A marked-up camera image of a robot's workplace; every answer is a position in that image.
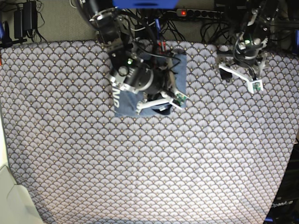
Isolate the black OpenArm box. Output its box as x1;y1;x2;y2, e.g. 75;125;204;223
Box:
264;143;299;224

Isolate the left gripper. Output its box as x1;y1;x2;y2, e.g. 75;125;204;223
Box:
221;44;269;82

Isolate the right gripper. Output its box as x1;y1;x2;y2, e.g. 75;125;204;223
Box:
109;63;170;95

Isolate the blue T-shirt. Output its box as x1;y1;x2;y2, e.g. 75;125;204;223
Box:
112;54;187;117

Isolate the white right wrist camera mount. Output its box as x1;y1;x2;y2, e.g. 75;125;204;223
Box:
135;56;190;115

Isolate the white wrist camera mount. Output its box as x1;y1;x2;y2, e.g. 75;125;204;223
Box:
135;56;190;115
217;50;264;94

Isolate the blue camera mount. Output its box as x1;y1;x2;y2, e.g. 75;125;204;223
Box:
113;0;178;9

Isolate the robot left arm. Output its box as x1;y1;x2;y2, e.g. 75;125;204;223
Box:
217;0;279;81

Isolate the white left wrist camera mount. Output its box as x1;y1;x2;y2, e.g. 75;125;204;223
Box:
217;50;264;94

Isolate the black power adapter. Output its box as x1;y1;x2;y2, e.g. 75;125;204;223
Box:
14;0;38;39

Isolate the fan-patterned table cloth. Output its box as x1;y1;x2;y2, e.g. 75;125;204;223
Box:
0;41;299;224

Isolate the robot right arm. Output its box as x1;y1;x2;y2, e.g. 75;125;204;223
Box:
75;0;170;95

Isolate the black power strip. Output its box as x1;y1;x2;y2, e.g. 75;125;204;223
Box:
176;8;224;20

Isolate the red table clamp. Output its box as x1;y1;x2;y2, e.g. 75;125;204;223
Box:
158;41;166;53

